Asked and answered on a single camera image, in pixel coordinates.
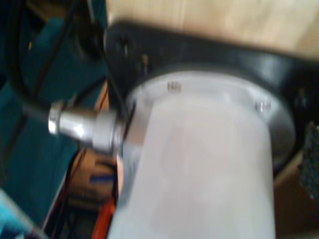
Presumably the brown cardboard box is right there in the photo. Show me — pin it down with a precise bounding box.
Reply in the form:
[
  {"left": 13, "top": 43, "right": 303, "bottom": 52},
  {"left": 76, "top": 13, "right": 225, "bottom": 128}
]
[{"left": 69, "top": 148, "right": 121, "bottom": 210}]

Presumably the metal cable connector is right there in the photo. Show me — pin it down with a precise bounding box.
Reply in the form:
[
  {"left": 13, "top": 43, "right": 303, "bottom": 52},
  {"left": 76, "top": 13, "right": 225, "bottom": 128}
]
[{"left": 48, "top": 99, "right": 131, "bottom": 153}]

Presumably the thick black cable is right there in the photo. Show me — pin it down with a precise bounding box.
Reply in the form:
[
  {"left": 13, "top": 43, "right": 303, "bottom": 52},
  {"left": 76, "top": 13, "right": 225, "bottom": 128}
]
[{"left": 4, "top": 0, "right": 66, "bottom": 120}]

